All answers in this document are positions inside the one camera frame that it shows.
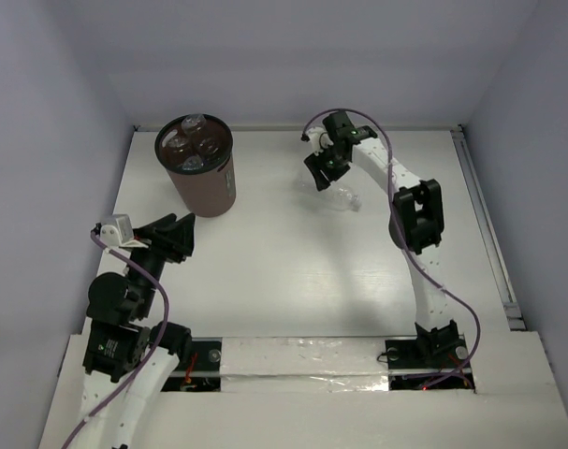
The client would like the clear bottle blue cap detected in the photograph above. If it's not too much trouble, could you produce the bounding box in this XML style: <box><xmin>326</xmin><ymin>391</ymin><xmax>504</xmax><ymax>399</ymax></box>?
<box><xmin>181</xmin><ymin>113</ymin><xmax>207</xmax><ymax>138</ymax></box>

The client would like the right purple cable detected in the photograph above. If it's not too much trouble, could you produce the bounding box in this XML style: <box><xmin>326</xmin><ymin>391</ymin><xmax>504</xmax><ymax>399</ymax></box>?
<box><xmin>301</xmin><ymin>108</ymin><xmax>481</xmax><ymax>392</ymax></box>

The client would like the brown plastic waste bin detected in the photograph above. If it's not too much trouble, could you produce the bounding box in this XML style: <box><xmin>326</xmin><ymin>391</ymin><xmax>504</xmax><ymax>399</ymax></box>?
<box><xmin>154</xmin><ymin>114</ymin><xmax>237</xmax><ymax>218</ymax></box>

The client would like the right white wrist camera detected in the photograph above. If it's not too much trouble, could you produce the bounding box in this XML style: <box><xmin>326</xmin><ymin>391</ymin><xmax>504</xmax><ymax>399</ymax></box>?
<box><xmin>300</xmin><ymin>127</ymin><xmax>332</xmax><ymax>154</ymax></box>

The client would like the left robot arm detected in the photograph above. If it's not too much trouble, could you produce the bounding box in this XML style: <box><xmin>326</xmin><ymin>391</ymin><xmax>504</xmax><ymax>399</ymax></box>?
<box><xmin>63</xmin><ymin>213</ymin><xmax>196</xmax><ymax>448</ymax></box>

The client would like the blue label bottle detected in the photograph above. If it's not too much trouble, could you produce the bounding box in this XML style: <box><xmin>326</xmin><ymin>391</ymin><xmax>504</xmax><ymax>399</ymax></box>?
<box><xmin>164</xmin><ymin>135</ymin><xmax>193</xmax><ymax>158</ymax></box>
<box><xmin>180</xmin><ymin>154</ymin><xmax>204</xmax><ymax>172</ymax></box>

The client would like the aluminium rail right edge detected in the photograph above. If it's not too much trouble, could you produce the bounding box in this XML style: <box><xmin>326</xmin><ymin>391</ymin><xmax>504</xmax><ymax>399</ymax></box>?
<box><xmin>450</xmin><ymin>125</ymin><xmax>528</xmax><ymax>331</ymax></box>

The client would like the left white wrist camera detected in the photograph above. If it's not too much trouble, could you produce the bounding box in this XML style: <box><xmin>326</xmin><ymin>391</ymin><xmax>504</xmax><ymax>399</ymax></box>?
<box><xmin>92</xmin><ymin>214</ymin><xmax>135</xmax><ymax>248</ymax></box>

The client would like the taped white front board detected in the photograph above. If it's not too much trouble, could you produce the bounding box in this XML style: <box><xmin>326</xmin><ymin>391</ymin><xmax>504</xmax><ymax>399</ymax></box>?
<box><xmin>220</xmin><ymin>337</ymin><xmax>389</xmax><ymax>393</ymax></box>

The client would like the red label clear bottle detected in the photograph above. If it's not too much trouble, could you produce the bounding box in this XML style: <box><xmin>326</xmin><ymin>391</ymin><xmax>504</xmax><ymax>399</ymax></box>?
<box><xmin>196</xmin><ymin>137</ymin><xmax>221</xmax><ymax>158</ymax></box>

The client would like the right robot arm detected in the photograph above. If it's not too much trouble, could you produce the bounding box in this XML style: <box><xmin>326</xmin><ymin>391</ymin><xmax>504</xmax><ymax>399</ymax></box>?
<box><xmin>301</xmin><ymin>109</ymin><xmax>464</xmax><ymax>369</ymax></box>

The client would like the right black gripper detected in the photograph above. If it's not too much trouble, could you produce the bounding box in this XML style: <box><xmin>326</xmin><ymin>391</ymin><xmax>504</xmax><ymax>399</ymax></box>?
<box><xmin>303</xmin><ymin>142</ymin><xmax>350</xmax><ymax>192</ymax></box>

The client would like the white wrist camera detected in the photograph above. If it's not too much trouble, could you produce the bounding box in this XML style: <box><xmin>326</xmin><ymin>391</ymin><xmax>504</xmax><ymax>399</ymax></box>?
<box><xmin>300</xmin><ymin>127</ymin><xmax>332</xmax><ymax>154</ymax></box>
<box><xmin>92</xmin><ymin>214</ymin><xmax>135</xmax><ymax>248</ymax></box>

